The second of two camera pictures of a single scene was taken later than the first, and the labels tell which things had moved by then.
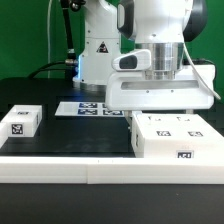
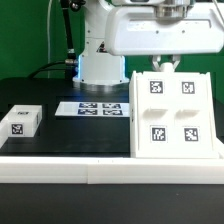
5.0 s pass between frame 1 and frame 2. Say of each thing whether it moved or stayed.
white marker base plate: stayed
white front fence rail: stayed
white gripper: moved
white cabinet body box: stayed
